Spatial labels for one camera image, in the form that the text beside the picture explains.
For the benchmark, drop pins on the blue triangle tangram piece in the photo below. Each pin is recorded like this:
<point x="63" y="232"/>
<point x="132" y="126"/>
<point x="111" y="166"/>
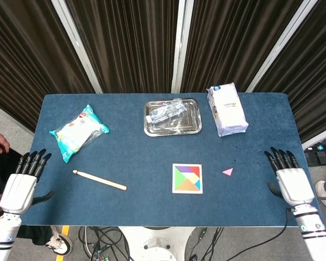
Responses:
<point x="198" y="186"/>

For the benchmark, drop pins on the wooden drumstick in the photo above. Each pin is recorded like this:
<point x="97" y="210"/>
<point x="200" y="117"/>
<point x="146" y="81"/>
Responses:
<point x="100" y="180"/>

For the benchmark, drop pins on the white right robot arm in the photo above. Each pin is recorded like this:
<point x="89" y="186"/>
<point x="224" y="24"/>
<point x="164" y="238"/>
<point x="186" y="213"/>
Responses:
<point x="315" y="236"/>

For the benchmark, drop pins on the pink triangle piece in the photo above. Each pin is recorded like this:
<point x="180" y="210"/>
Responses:
<point x="228" y="172"/>

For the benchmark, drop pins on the white partition post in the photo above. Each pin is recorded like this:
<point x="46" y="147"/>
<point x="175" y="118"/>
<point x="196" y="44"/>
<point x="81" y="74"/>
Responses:
<point x="282" y="46"/>
<point x="320" y="137"/>
<point x="180" y="40"/>
<point x="76" y="46"/>

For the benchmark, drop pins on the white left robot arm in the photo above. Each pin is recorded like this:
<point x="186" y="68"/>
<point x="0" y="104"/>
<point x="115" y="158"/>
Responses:
<point x="2" y="233"/>

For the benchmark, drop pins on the blue felt table cover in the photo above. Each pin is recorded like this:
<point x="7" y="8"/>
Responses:
<point x="152" y="152"/>

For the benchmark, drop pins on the yellow square tangram piece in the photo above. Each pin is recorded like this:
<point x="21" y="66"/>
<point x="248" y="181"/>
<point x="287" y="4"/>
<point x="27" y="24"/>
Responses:
<point x="194" y="180"/>

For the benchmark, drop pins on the colourful wooden tangram puzzle tray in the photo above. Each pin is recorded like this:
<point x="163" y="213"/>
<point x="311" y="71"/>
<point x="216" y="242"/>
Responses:
<point x="187" y="192"/>

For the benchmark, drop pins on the teal wet wipes pack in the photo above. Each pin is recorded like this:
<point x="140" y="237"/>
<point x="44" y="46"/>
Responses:
<point x="76" y="130"/>

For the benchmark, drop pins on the black foot pedal unit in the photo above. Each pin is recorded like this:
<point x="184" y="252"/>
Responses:
<point x="320" y="155"/>

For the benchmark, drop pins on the orange triangle tangram piece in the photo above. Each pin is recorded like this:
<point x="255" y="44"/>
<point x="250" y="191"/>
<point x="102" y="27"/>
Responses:
<point x="187" y="187"/>

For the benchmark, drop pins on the purple parallelogram tangram piece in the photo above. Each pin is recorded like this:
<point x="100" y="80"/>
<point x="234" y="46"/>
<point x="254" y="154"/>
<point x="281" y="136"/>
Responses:
<point x="183" y="169"/>

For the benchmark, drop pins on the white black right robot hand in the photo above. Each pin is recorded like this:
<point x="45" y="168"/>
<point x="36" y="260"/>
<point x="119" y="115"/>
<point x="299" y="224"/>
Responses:
<point x="294" y="185"/>

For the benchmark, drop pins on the white tissue paper pack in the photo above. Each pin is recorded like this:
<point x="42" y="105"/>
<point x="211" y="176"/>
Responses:
<point x="229" y="111"/>

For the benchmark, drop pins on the yellow floor tape strip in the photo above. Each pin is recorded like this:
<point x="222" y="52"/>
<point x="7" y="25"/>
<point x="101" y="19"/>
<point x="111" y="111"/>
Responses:
<point x="63" y="244"/>

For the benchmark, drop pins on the stainless steel tray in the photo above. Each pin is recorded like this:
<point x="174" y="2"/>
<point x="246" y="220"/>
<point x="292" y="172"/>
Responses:
<point x="190" y="127"/>

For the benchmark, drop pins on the green triangle tangram piece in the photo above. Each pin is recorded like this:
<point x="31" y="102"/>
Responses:
<point x="179" y="178"/>

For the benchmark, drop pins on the red triangle tangram piece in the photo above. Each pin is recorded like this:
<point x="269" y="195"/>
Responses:
<point x="196" y="170"/>

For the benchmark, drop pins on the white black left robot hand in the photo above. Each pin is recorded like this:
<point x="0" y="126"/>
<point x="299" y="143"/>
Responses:
<point x="17" y="190"/>

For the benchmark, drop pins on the brown pleated curtain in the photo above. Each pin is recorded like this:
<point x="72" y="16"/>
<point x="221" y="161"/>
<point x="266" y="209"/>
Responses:
<point x="125" y="40"/>
<point x="228" y="40"/>
<point x="24" y="54"/>
<point x="315" y="81"/>

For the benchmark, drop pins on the black bystander trousers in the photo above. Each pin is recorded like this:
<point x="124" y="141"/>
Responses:
<point x="0" y="168"/>

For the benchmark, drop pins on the white laced sneaker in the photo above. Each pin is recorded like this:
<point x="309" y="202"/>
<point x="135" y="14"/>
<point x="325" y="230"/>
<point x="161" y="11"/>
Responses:
<point x="59" y="242"/>

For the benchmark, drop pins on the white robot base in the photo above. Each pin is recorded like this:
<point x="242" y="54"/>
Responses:
<point x="157" y="242"/>

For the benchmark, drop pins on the clear plastic water bottle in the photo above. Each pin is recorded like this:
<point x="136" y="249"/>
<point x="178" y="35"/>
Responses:
<point x="165" y="111"/>

